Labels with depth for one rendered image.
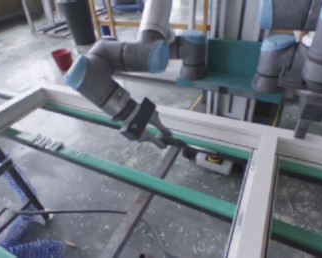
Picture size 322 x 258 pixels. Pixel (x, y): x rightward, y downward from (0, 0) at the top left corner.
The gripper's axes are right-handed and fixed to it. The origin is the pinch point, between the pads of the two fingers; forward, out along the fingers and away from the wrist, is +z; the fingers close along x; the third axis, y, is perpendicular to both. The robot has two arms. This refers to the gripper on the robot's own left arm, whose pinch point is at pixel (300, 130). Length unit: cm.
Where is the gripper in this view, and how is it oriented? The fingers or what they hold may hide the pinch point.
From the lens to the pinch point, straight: 78.1
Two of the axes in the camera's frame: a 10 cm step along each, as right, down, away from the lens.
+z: 0.9, 7.8, 6.2
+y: 8.9, 2.2, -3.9
